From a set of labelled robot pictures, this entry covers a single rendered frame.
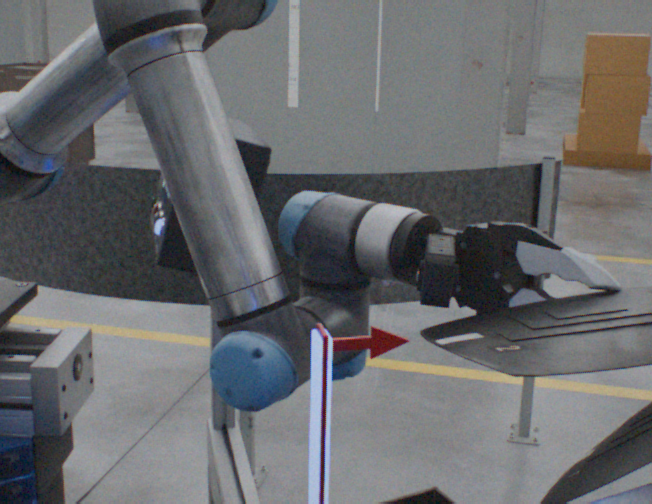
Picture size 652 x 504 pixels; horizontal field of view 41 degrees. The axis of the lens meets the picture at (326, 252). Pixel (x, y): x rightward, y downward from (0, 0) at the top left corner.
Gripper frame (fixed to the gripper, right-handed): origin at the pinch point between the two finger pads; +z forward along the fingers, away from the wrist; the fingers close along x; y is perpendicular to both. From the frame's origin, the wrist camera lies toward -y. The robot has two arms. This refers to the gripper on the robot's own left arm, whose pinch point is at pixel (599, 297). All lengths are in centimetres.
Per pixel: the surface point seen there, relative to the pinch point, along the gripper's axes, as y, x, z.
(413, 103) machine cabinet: 490, -5, -355
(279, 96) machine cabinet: 444, 0, -451
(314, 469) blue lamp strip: -23.7, 11.6, -9.2
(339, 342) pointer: -22.9, 2.2, -8.7
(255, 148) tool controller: 13, -6, -53
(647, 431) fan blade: 13.9, 14.9, 1.4
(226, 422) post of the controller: 10, 30, -51
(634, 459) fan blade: 10.2, 16.6, 1.8
